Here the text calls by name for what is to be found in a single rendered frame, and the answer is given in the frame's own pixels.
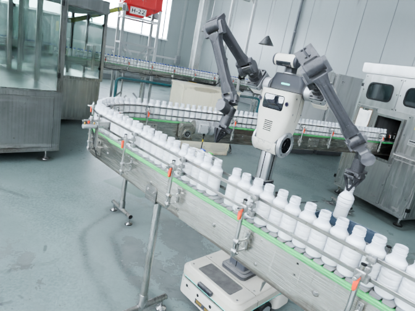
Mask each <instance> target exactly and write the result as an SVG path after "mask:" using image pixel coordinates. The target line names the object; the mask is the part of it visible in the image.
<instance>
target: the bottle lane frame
mask: <svg viewBox="0 0 415 311"><path fill-rule="evenodd" d="M98 138H99V139H100V140H101V141H102V142H101V146H102V147H103V148H101V154H100V156H99V155H97V157H96V158H97V159H98V160H100V161H101V162H102V163H104V164H105V165H107V166H108V167H109V168H111V169H112V170H113V171H115V172H116V173H118V174H119V175H120V172H119V170H120V163H121V160H122V150H123V148H121V144H118V143H117V142H115V141H113V140H111V139H110V138H108V137H107V136H105V135H103V134H102V133H100V132H98ZM94 156H96V153H95V155H94ZM131 158H132V159H133V161H132V163H131V164H126V165H125V167H124V170H129V168H130V165H131V166H132V170H130V171H128V172H125V173H124V174H122V175H121V176H122V177H123V178H125V179H126V180H127V181H129V182H130V183H131V184H132V185H134V186H135V187H137V188H138V189H139V190H141V191H142V192H144V193H145V192H146V185H147V184H148V183H150V184H151V185H153V186H154V187H156V189H157V197H156V202H157V203H158V204H160V205H161V206H163V207H164V208H165V205H164V202H165V201H166V193H167V189H168V185H169V177H168V176H167V175H168V173H166V172H165V171H163V170H161V169H160V168H158V167H156V166H155V165H153V164H152V163H149V162H148V161H146V160H144V159H143V158H141V157H140V156H138V155H137V154H135V153H133V152H132V151H130V150H128V149H127V148H126V149H125V159H124V163H130V159H131ZM178 187H179V188H180V194H177V195H174V196H172V197H171V200H170V202H175V200H176V196H178V197H179V199H178V202H176V203H174V204H171V205H170V207H168V208H165V209H167V210H168V211H169V212H171V213H172V214H174V215H175V216H176V217H178V218H179V219H181V221H183V222H185V223H186V224H187V225H188V226H190V227H192V228H193V229H194V230H195V231H197V232H198V233H199V234H201V235H202V236H204V237H205V238H206V239H208V240H209V241H210V242H212V243H213V244H215V245H216V246H217V247H219V248H220V249H222V250H223V251H224V252H225V253H227V254H228V255H229V256H231V252H230V250H231V248H232V247H233V239H234V238H235V234H236V230H237V226H238V220H237V215H235V214H234V213H232V212H233V211H229V210H227V209H226V207H222V206H221V205H220V204H218V203H216V202H214V200H211V199H209V198H208V197H206V196H204V195H203V194H202V193H199V192H197V190H194V189H193V188H192V187H189V186H188V185H187V184H185V183H182V181H179V180H178V179H177V178H174V177H173V180H172V187H171V191H170V193H171V194H176V193H177V189H178ZM253 224H254V223H253ZM253 224H250V223H249V222H247V221H246V219H245V220H244V219H243V223H242V226H241V231H240V235H239V239H240V240H242V239H245V238H246V232H247V231H249V232H250V233H251V234H250V237H249V239H247V240H245V241H247V242H248V247H247V249H244V250H242V251H240V252H238V255H235V256H234V257H232V258H234V259H235V260H236V261H238V262H239V263H241V264H242V265H243V266H244V267H246V268H247V269H249V270H250V271H251V272H253V273H254V274H255V275H257V276H258V277H260V278H261V279H262V280H264V281H265V282H266V283H268V284H269V285H271V286H272V287H273V288H275V289H276V290H278V292H280V293H281V294H283V295H284V296H285V297H287V298H288V299H290V300H291V301H292V302H294V303H295V304H296V305H298V306H299V307H301V308H302V309H303V310H305V311H344V310H345V307H346V303H347V301H348V298H349V296H350V292H351V287H352V284H350V283H348V282H347V281H345V278H340V277H339V276H337V275H335V274H333V273H334V271H332V272H330V271H328V270H327V269H325V268H324V267H323V266H324V265H318V264H317V263H315V262H313V259H309V258H307V257H305V256H304V255H303V254H304V253H302V254H300V253H299V252H297V251H295V250H294V248H290V247H289V246H287V245H286V244H285V243H282V242H280V241H279V240H277V238H274V237H272V236H271V235H269V233H265V232H264V231H262V230H261V228H257V227H256V226H254V225H253ZM358 301H361V302H362V303H363V304H364V307H363V310H362V311H395V309H396V308H393V309H391V308H390V307H388V306H386V305H385V304H383V303H382V300H379V301H378V300H377V299H375V298H373V297H372V296H370V295H369V292H363V291H362V290H360V289H358V292H357V295H356V297H355V300H354V302H353V306H352V308H351V311H355V310H356V306H357V304H358Z"/></svg>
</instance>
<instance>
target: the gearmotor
mask: <svg viewBox="0 0 415 311"><path fill-rule="evenodd" d="M212 124H213V122H207V121H202V120H192V121H191V123H185V122H181V123H179V126H178V133H177V139H178V140H180V139H182V140H190V141H192V138H193V134H200V135H203V140H204V136H205V135H213V134H214V126H213V125H212ZM203 140H202V145H203ZM202 145H201V149H202Z"/></svg>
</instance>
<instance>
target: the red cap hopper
mask: <svg viewBox="0 0 415 311"><path fill-rule="evenodd" d="M118 4H126V9H127V6H128V11H126V10H122V15H121V11H120V12H118V15H117V26H116V33H115V45H114V56H113V57H115V55H117V44H118V45H119V53H118V56H120V58H121V54H122V50H123V52H124V53H125V54H126V52H125V50H124V49H123V47H122V45H123V46H124V47H125V49H126V50H127V51H128V53H129V54H130V55H131V54H132V53H131V52H130V51H129V50H128V48H127V47H126V45H125V44H130V45H134V46H139V47H143V48H145V49H144V50H142V51H141V52H140V53H139V54H137V56H139V55H140V54H142V53H143V52H145V51H146V50H147V53H146V55H144V58H145V57H146V63H147V61H149V55H150V54H151V53H152V52H153V61H152V62H153V63H154V62H155V61H156V53H157V44H158V39H159V30H160V26H161V17H162V12H163V10H162V5H163V0H119V3H118ZM156 13H159V15H158V20H157V22H155V21H154V16H155V14H156ZM150 15H151V20H146V19H143V18H144V17H147V16H150ZM120 18H122V24H121V30H120V41H119V40H118V38H119V27H120ZM125 19H128V20H133V21H136V22H141V23H146V24H150V30H149V39H148V45H147V46H145V45H141V44H135V43H129V42H126V41H123V37H124V26H125ZM153 25H157V29H156V38H155V43H154V47H151V38H152V34H153ZM150 49H152V50H151V51H150ZM153 63H152V64H153ZM114 74H115V71H112V75H111V86H110V93H109V97H112V91H113V84H114ZM118 77H119V71H116V76H115V79H117V78H118ZM118 82H119V81H118ZM118 82H117V88H118ZM145 85H146V83H143V87H142V92H141V103H143V99H144V95H145ZM151 89H152V84H151V83H150V84H149V88H148V97H147V99H148V104H149V102H150V97H151ZM120 93H121V91H120V92H118V93H117V92H116V97H117V96H118V95H119V94H120Z"/></svg>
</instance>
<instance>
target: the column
mask: <svg viewBox="0 0 415 311"><path fill-rule="evenodd" d="M209 1H210V0H200V2H199V9H198V16H197V20H196V27H195V34H194V39H193V46H192V50H191V57H190V64H189V70H190V69H191V71H193V69H194V70H195V71H196V70H197V69H198V65H199V58H200V54H201V48H202V43H203V36H204V32H202V31H201V30H202V29H203V26H204V24H205V23H206V19H207V14H208V8H209Z"/></svg>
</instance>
